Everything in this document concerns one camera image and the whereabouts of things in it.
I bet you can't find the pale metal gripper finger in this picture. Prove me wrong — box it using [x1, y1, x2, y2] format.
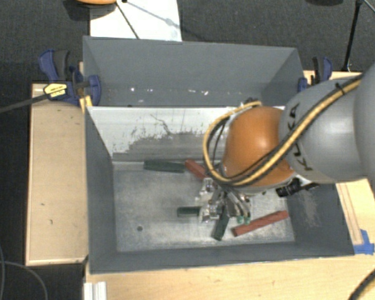
[194, 179, 214, 204]
[201, 203, 220, 224]

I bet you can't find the short dark green flat block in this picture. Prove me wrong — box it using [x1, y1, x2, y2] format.
[176, 206, 201, 218]

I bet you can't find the short red-brown flat block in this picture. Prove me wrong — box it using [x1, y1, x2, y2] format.
[184, 159, 208, 179]

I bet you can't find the long red-brown flat block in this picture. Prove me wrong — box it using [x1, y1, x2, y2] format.
[231, 210, 290, 238]

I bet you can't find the grey metal bin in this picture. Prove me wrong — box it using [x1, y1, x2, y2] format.
[82, 35, 356, 274]

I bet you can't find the long dark green flat block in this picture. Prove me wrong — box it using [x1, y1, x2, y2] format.
[143, 159, 186, 174]

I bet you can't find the pale wood flat board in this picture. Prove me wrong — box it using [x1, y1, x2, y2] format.
[24, 82, 90, 267]

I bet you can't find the black cylinder on white bracket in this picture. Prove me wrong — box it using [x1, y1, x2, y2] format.
[275, 178, 320, 199]

